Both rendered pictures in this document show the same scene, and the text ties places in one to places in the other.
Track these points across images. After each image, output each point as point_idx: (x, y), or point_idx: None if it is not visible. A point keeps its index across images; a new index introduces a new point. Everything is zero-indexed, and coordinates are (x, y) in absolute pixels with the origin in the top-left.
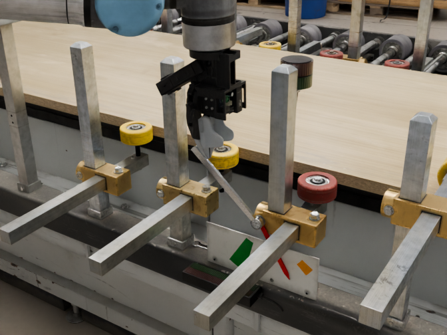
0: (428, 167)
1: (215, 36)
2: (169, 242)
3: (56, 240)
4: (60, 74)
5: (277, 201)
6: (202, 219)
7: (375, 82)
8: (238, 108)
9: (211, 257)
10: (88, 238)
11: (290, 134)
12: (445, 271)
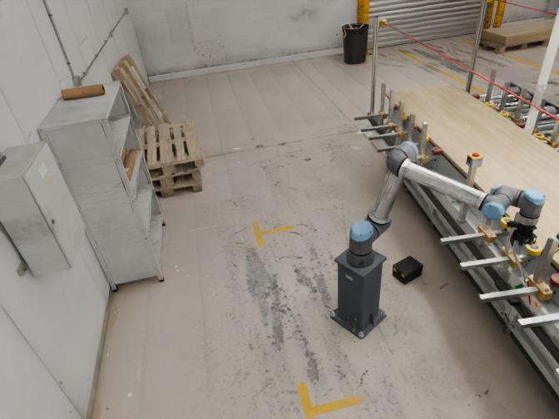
0: None
1: (526, 221)
2: (497, 268)
3: (462, 243)
4: (497, 176)
5: (536, 278)
6: (523, 265)
7: None
8: (530, 244)
9: (508, 282)
10: (472, 250)
11: (548, 259)
12: None
